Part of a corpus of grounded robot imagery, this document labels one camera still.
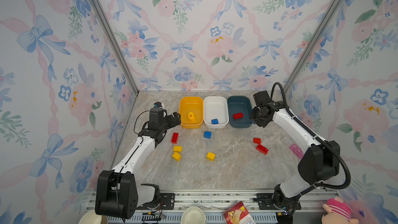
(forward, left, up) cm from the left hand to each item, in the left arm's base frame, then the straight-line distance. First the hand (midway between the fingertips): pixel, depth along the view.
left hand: (174, 115), depth 86 cm
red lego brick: (-7, +1, -15) cm, 16 cm away
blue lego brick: (+8, -24, -17) cm, 31 cm away
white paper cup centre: (-44, -12, -18) cm, 49 cm away
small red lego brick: (-6, -50, -17) cm, 53 cm away
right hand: (+1, -44, -2) cm, 44 cm away
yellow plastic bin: (+17, -8, -16) cm, 25 cm away
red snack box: (-44, -32, -13) cm, 56 cm away
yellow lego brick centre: (-17, -21, -16) cm, 31 cm away
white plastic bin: (+17, -25, -13) cm, 33 cm away
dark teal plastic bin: (+18, -42, -16) cm, 48 cm away
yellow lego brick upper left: (-12, -1, -16) cm, 20 cm away
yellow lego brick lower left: (-17, -2, -15) cm, 23 cm away
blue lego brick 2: (-2, -19, -17) cm, 26 cm away
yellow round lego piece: (+10, -9, -14) cm, 19 cm away
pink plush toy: (-43, -75, -10) cm, 87 cm away
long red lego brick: (-12, -51, -16) cm, 55 cm away
